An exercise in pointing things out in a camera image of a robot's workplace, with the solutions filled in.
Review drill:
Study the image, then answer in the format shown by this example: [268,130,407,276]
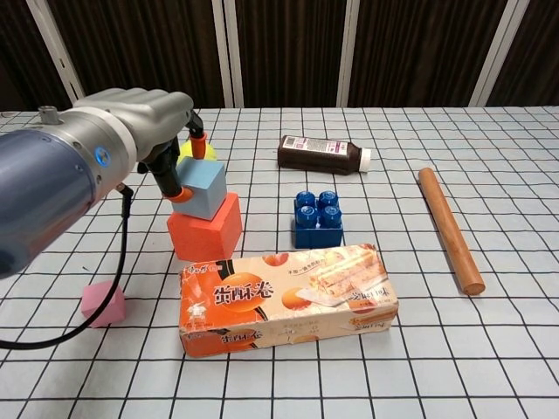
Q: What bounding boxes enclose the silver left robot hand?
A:
[72,88,209,205]

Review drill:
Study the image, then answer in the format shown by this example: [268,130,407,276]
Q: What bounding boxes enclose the medium blue foam cube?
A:
[171,155,227,222]

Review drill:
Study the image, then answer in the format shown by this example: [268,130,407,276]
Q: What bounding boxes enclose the small pink foam cube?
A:
[81,280,127,329]

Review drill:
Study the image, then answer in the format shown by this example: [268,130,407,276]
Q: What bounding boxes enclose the yellow tennis ball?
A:
[181,138,218,161]

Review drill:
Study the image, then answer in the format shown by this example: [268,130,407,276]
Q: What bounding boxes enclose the large orange foam cube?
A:
[167,192,243,263]

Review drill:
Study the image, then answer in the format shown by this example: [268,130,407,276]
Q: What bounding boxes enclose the dark folding screen white frames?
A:
[0,0,559,111]

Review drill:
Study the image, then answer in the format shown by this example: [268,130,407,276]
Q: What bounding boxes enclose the brown bottle white cap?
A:
[276,134,373,176]

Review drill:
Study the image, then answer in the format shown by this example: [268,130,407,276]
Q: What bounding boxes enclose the blue studded toy brick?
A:
[292,189,345,251]

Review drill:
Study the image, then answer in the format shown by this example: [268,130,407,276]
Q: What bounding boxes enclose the orange egg roll box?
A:
[177,243,399,360]

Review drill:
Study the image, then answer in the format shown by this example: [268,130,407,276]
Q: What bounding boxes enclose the wooden rolling pin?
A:
[418,167,486,297]

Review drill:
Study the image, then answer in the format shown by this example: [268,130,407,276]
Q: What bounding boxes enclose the checked light blue tablecloth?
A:
[0,104,559,419]

